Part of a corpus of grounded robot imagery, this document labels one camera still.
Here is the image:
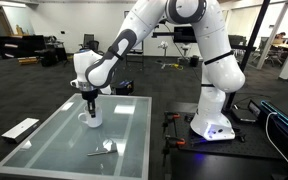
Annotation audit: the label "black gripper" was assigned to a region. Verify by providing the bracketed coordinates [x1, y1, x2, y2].
[81, 88, 99, 118]

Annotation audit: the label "white ceramic mug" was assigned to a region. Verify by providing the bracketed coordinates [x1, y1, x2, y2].
[77, 104, 104, 129]

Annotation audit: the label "black box with blue label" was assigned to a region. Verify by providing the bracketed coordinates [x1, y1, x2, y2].
[112, 79, 135, 97]

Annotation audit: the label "black mesh office chair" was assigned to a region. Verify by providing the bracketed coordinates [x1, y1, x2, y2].
[84, 39, 102, 55]

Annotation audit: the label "black ottoman stool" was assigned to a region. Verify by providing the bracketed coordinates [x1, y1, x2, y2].
[33, 48, 59, 68]

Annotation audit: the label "grey high-back office chair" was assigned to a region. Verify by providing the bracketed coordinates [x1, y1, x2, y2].
[82, 33, 96, 47]

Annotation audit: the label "black desk with clutter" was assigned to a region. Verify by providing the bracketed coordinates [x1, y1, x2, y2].
[43, 34, 69, 63]

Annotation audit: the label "white flat box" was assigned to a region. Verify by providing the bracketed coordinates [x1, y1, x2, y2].
[1, 117, 41, 144]

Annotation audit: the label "orange black bar clamp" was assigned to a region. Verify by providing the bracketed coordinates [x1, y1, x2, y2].
[161, 111, 182, 134]
[161, 134, 187, 168]

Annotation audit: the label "wooden yellow planks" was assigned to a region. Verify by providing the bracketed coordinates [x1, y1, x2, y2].
[17, 56, 40, 65]

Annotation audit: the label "white tripod stand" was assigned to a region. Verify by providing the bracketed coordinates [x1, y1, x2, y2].
[157, 40, 170, 58]

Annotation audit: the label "black low cabinet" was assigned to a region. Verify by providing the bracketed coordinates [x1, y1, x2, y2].
[0, 34, 47, 59]

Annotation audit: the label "black waste bin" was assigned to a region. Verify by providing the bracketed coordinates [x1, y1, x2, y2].
[189, 54, 201, 68]

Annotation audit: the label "black monitor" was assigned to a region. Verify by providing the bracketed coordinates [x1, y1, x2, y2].
[173, 26, 198, 44]

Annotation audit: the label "black flat device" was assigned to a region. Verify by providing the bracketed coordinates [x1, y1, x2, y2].
[230, 108, 258, 124]

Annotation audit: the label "small tilted black screen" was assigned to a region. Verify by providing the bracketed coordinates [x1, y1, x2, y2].
[247, 99, 262, 118]

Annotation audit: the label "black vertical pole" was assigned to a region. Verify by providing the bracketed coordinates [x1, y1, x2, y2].
[223, 0, 272, 113]

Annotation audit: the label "seated person in background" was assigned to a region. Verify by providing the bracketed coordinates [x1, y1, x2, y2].
[273, 31, 287, 45]

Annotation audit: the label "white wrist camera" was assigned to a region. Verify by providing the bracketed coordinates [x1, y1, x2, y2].
[98, 84, 113, 96]

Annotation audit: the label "yellow cable on floor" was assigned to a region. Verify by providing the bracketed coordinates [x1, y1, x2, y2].
[160, 62, 185, 71]

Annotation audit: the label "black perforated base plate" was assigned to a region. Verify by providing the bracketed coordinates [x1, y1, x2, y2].
[165, 101, 285, 160]

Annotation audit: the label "white cable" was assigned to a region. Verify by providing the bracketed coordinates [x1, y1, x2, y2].
[264, 111, 288, 171]

